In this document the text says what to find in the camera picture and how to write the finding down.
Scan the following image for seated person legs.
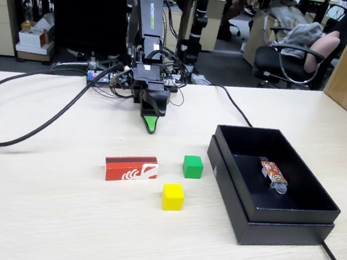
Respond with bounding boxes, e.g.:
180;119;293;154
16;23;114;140
216;0;249;44

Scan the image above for yellow cube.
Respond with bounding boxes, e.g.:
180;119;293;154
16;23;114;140
160;181;186;213

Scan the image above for black articulated pole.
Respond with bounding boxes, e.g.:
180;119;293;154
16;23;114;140
178;0;211;75

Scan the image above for gray cloth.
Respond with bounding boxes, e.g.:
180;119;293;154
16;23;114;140
277;18;326;62

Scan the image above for green cube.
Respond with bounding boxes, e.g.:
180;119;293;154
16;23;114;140
181;154;206;181

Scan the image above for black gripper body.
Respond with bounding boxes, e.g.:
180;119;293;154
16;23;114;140
131;78;168;107

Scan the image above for beige drawer pedestal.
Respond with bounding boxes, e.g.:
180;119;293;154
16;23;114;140
155;1;184;62

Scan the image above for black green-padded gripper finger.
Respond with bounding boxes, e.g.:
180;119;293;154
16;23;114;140
138;105;162;135

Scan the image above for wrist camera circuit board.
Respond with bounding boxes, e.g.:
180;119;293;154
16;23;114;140
110;70;134;92

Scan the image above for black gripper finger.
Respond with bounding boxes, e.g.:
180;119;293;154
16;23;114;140
137;87;171;119

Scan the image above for white carton with red side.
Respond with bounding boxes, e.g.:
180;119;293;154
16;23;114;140
16;26;52;50

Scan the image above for black power cable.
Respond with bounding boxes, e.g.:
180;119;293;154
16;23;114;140
188;83;347;260

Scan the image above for open black box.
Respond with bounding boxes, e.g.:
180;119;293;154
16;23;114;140
206;121;347;233

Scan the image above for flat white carton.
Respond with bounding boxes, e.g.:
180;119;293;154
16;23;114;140
14;38;55;58

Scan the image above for open white carton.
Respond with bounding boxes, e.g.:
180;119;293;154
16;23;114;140
32;10;56;34

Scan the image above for black office chair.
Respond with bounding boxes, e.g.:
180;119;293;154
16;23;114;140
249;22;344;97

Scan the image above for pink cushion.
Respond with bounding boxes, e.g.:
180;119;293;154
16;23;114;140
303;27;343;77

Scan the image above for black monitor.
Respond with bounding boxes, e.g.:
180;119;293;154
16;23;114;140
43;0;133;59

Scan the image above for silver metal stand base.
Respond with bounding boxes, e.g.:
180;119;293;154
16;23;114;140
51;47;123;76

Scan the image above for electronics board with blue connectors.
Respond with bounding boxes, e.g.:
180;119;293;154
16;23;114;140
84;68;181;97

